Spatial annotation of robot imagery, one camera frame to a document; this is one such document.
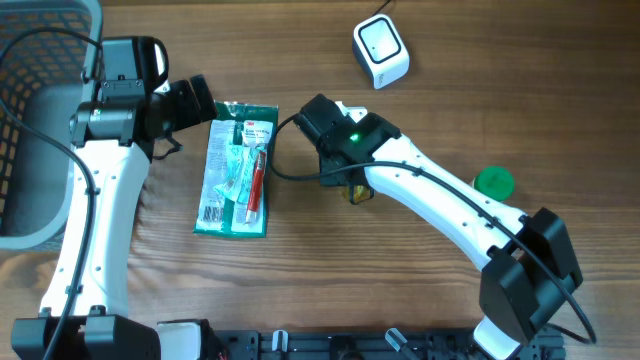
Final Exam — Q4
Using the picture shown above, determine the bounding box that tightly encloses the green package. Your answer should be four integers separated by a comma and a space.
194, 102, 279, 238

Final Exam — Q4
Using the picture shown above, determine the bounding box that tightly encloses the white barcode scanner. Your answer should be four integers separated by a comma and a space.
352, 14, 410, 90

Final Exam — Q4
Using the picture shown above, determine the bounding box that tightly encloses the green lid jar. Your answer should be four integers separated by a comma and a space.
471, 166, 516, 202

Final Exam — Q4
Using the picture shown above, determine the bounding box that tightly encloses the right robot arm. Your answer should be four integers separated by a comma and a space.
290, 94, 583, 359

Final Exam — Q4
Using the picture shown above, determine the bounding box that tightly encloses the black left camera cable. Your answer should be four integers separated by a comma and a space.
0, 25, 104, 360

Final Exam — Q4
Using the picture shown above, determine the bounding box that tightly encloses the dark grey mesh basket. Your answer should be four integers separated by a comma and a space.
1, 0, 103, 252

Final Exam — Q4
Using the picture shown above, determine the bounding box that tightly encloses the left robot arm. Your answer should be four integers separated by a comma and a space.
12, 37, 217, 359

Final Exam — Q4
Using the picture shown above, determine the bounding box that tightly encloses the red white tube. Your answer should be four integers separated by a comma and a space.
245, 151, 266, 224

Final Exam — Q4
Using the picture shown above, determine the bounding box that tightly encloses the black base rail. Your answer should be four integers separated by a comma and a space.
199, 327, 566, 360

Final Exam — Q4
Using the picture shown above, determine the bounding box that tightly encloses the small yellow bottle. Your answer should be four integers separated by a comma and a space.
342, 185, 375, 205

